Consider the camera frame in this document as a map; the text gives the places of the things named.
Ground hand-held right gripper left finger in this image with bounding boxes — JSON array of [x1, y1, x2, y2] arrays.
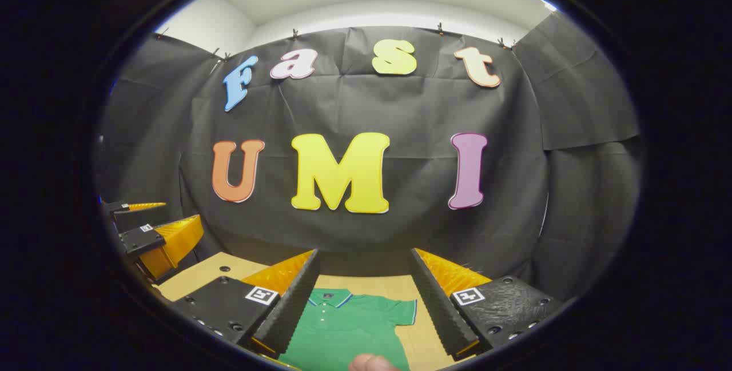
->
[[170, 249, 321, 360]]

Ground green T-shirt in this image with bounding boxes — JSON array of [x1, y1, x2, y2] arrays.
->
[[279, 288, 418, 371]]

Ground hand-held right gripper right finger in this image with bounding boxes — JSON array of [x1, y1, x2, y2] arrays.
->
[[410, 248, 564, 360]]

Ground black backdrop cloth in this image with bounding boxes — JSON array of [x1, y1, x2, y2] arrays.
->
[[94, 14, 644, 303]]

